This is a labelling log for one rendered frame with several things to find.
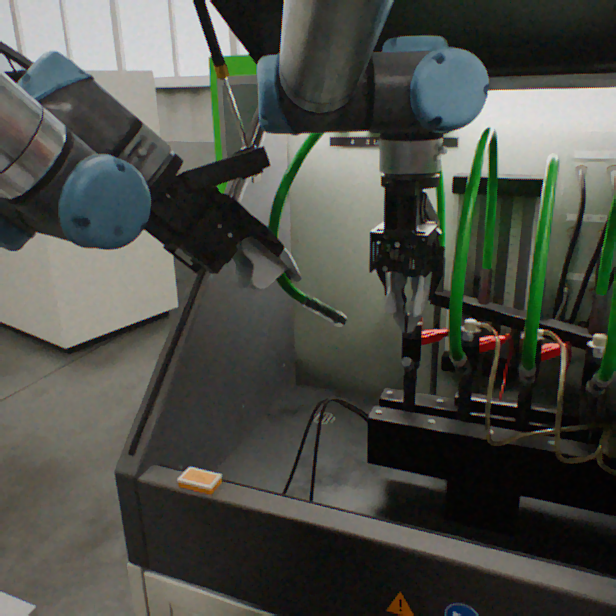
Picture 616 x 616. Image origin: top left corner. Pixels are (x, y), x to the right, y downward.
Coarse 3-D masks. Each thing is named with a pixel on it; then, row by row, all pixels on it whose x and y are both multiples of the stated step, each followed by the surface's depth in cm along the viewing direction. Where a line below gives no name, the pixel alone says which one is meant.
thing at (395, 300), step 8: (392, 272) 78; (392, 280) 79; (400, 280) 80; (392, 288) 79; (400, 288) 80; (392, 296) 79; (400, 296) 81; (384, 304) 77; (392, 304) 80; (400, 304) 81; (392, 312) 80; (400, 312) 81; (400, 320) 82; (400, 328) 82
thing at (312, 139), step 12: (312, 144) 73; (300, 156) 72; (288, 168) 72; (288, 180) 72; (276, 192) 72; (288, 192) 72; (444, 192) 96; (276, 204) 72; (444, 204) 97; (276, 216) 72; (444, 216) 98; (276, 228) 72; (444, 228) 99; (444, 240) 99; (444, 252) 100; (288, 288) 76; (300, 300) 78
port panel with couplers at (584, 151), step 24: (576, 144) 94; (600, 144) 93; (576, 168) 94; (600, 168) 94; (576, 192) 97; (600, 192) 95; (576, 216) 98; (600, 216) 96; (576, 264) 100; (552, 288) 103; (576, 288) 102; (552, 312) 104
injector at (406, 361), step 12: (420, 324) 85; (408, 336) 85; (420, 336) 85; (408, 348) 86; (420, 348) 86; (408, 360) 84; (408, 372) 87; (408, 384) 88; (408, 396) 89; (408, 408) 89
